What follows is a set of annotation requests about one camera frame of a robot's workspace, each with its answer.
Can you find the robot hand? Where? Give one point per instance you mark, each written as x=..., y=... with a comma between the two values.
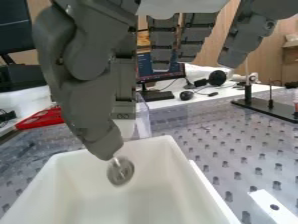
x=84, y=66

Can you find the round metal bearing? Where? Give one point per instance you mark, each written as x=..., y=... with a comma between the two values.
x=120, y=172

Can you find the computer screen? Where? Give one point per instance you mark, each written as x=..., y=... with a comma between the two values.
x=161, y=71

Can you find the red tray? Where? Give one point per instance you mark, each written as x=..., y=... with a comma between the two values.
x=42, y=118

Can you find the clear box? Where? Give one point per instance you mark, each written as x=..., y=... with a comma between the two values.
x=143, y=116

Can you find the black mouse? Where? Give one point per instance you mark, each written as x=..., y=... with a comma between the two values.
x=187, y=95

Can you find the white desk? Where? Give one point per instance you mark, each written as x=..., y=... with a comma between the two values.
x=187, y=100

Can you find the black headphones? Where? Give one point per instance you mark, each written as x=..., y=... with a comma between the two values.
x=217, y=78

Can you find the small white box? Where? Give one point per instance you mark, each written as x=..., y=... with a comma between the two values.
x=147, y=196

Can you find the thin stick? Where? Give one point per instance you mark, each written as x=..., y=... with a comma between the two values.
x=270, y=95

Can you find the black plate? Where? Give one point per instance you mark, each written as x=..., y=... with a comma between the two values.
x=270, y=111

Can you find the white flat bracket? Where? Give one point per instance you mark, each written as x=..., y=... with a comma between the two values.
x=274, y=206

